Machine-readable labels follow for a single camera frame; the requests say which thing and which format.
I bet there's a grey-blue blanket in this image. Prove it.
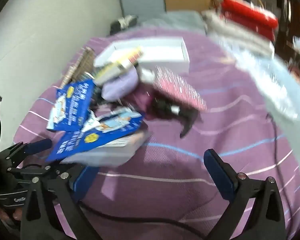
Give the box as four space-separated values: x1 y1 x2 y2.
139 10 207 35

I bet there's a red folded quilt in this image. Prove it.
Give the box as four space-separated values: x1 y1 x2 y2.
221 0 279 42

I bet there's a blue eye mask pouch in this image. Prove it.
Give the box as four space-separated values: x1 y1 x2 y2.
46 79 95 132
45 107 147 163

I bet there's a clear plastic sheet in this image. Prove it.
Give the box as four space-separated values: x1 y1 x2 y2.
210 34 300 134

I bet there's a black cable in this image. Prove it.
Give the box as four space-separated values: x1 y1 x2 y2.
266 113 293 210

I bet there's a lilac soft pouch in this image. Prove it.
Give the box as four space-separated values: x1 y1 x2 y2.
101 67 139 102

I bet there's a purple shampoo pump bottle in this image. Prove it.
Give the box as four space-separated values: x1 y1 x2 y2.
130 92 199 138

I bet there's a purple striped bed sheet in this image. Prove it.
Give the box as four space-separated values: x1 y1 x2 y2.
13 27 300 240

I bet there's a person's left hand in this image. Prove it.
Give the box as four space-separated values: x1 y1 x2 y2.
0 207 23 225

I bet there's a black white garment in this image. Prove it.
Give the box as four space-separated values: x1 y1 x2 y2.
109 15 138 35

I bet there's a white cardboard box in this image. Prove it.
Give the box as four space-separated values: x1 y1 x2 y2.
94 36 190 74

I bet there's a wicker basket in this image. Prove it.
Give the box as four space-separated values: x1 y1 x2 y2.
59 47 95 88

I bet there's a pink glitter sponge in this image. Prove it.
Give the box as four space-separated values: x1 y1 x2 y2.
153 67 206 111

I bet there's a bagged powder puff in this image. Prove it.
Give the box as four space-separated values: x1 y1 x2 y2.
61 129 151 167

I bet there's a white folded quilt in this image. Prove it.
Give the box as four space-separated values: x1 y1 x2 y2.
202 10 275 57

